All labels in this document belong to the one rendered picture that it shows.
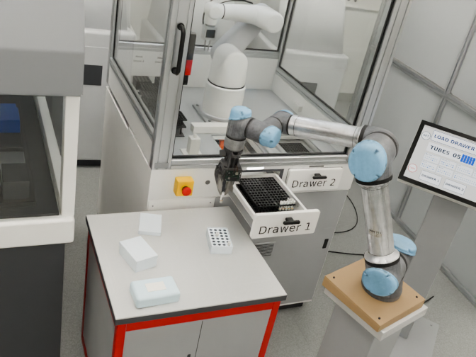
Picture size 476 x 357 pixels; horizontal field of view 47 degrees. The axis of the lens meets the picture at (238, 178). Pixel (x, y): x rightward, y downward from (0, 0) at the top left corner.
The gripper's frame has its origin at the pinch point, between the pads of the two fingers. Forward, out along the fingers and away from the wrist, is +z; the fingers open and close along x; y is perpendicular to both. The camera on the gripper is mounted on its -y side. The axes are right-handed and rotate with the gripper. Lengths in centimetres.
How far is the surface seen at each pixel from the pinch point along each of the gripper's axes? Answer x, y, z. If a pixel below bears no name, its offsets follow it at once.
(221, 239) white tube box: 1.4, 6.8, 18.2
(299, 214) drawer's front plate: 31.7, 5.2, 6.0
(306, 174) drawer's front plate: 46, -30, 7
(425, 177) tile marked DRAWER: 98, -18, -2
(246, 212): 12.1, -1.8, 10.5
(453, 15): 173, -152, -52
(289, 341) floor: 56, -14, 98
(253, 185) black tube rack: 18.2, -18.9, 7.9
